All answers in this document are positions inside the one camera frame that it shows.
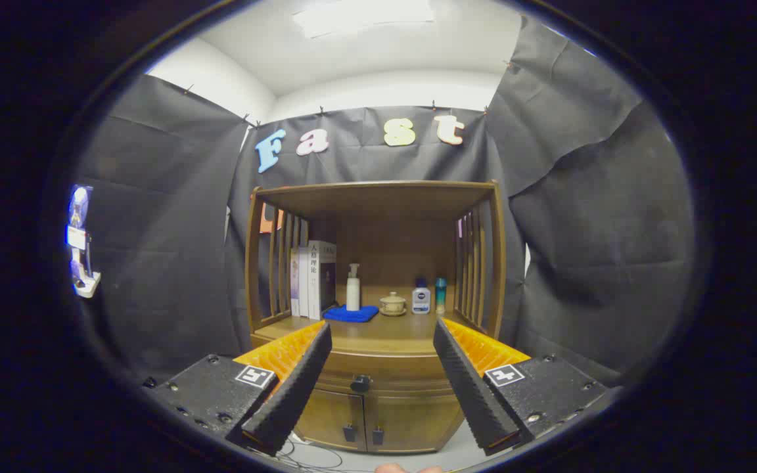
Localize wooden cabinet with slatted shelf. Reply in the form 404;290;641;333
245;181;507;455

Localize wooden countertop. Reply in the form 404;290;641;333
262;305;486;359

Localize wooden cabinet door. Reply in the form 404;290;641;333
294;389;366;453
364;393;466;454

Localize floor cables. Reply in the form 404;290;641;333
279;437;346;472

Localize wooden drawer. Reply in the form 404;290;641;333
313;351;461;397

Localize blue cloth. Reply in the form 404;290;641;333
323;304;380;323

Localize thin white book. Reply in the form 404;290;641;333
298;246;310;319

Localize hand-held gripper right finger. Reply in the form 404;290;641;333
432;318;610;457

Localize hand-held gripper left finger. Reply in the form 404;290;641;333
144;321;333;457

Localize white device on stand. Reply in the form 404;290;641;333
66;185;102;299

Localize white lotion bottle blue cap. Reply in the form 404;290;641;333
412;278;432;315

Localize white book with dark cover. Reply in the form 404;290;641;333
308;240;338;321

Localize white pump bottle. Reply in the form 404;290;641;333
346;263;361;311

